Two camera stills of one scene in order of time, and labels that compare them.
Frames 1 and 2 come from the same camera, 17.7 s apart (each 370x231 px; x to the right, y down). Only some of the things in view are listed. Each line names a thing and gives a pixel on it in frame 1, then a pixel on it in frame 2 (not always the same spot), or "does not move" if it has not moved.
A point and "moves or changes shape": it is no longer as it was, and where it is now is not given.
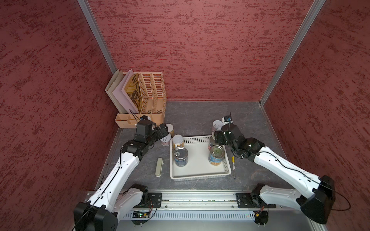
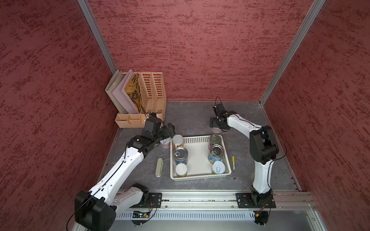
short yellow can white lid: [171, 130] moves or changes shape
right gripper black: [218, 136] to [213, 123]
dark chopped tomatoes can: [212, 141] does not move
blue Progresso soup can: [180, 156] does not move
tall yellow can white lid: [178, 141] does not move
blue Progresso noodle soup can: [216, 154] does not move
